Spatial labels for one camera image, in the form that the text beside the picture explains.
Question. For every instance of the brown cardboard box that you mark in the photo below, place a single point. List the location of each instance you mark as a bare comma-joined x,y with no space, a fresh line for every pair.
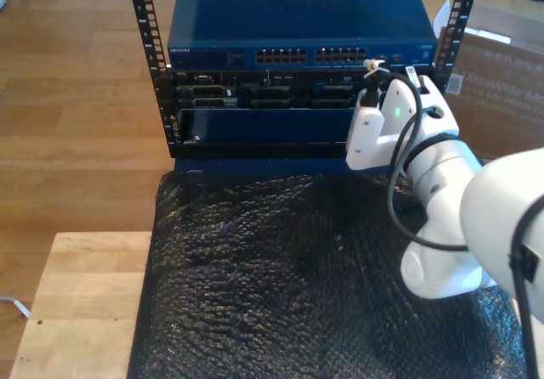
501,111

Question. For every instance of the white plastic piece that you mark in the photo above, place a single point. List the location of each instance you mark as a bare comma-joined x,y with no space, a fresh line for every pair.
443,13

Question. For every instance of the black rack server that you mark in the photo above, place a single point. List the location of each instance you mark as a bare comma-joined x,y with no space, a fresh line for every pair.
263,94

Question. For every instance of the blue rack shelf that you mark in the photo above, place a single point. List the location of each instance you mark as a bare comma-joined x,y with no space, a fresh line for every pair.
263,126

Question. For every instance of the black bubble wrap mat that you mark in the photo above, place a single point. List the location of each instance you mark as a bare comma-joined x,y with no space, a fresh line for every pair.
255,290

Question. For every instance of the blue network switch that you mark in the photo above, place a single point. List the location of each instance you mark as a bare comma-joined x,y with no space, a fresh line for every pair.
297,18

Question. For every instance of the black perforated rack post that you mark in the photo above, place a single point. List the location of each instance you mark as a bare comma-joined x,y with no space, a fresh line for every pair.
146,22
461,9

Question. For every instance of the grey metal bracket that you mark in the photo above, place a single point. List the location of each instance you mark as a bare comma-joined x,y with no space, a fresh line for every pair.
19,306

